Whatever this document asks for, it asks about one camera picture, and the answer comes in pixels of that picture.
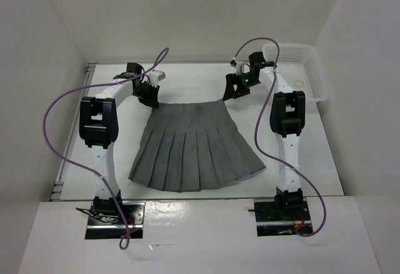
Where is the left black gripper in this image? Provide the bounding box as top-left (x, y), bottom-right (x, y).
top-left (133, 81), bottom-right (159, 108)

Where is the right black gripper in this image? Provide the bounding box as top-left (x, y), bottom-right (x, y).
top-left (222, 72), bottom-right (261, 101)

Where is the grey pleated skirt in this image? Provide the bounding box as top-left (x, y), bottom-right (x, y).
top-left (129, 99), bottom-right (266, 193)

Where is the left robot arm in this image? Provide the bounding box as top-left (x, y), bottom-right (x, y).
top-left (79, 63), bottom-right (166, 224)

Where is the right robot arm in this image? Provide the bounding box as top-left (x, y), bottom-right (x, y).
top-left (222, 51), bottom-right (306, 221)

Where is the orange rubber band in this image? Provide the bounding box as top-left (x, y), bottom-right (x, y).
top-left (294, 80), bottom-right (304, 88)

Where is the white plastic basket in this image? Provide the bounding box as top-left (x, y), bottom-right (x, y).
top-left (262, 43), bottom-right (329, 103)

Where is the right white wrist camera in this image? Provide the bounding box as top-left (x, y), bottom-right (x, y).
top-left (230, 59), bottom-right (251, 75)

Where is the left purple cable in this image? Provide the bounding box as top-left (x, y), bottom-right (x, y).
top-left (42, 47), bottom-right (170, 251)

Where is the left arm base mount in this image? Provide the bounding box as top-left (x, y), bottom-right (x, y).
top-left (76, 200), bottom-right (147, 240)

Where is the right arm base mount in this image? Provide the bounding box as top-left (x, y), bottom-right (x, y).
top-left (248, 199), bottom-right (313, 236)

